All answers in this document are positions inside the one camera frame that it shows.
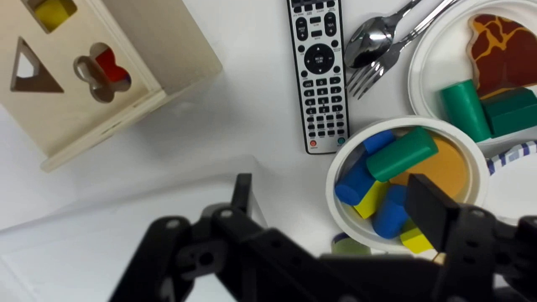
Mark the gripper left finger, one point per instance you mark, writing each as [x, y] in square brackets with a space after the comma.
[235, 235]

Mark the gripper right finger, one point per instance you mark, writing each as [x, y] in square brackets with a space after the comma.
[432, 209]

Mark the grey remote control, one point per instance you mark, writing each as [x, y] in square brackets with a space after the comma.
[321, 84]

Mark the yellow block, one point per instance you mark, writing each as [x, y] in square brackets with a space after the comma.
[414, 240]
[371, 199]
[51, 13]

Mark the blue cylinder block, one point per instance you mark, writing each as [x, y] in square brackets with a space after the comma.
[390, 214]
[377, 141]
[354, 184]

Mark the orange disc block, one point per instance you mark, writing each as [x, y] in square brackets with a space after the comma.
[449, 165]

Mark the white paper bowl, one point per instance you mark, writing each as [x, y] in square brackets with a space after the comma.
[476, 167]

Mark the blue striped paper plate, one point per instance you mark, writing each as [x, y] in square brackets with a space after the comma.
[514, 184]

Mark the pale green cylinder block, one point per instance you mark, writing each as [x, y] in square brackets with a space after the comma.
[348, 245]

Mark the green rectangular block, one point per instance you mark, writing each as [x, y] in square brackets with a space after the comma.
[512, 113]

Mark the white paper plate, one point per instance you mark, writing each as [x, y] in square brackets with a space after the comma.
[432, 63]

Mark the metal fork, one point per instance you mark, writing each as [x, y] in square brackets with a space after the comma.
[386, 61]

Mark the brown toy steak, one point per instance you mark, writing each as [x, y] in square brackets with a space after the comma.
[503, 54]

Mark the metal spoon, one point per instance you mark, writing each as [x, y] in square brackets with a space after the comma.
[371, 42]

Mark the wooden shape sorter box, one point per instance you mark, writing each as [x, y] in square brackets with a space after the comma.
[84, 113]

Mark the red block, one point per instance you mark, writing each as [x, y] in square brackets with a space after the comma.
[110, 66]

